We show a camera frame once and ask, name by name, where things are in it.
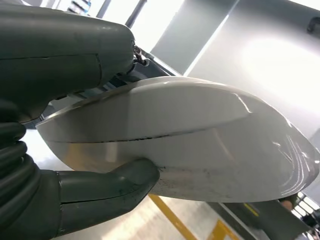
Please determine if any dark ceiling post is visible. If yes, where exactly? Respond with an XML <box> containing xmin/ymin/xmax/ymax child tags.
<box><xmin>124</xmin><ymin>0</ymin><xmax>149</xmax><ymax>30</ymax></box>

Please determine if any dark metal frame bar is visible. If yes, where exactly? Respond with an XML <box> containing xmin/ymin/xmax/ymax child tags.
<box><xmin>207</xmin><ymin>199</ymin><xmax>311</xmax><ymax>240</ymax></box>

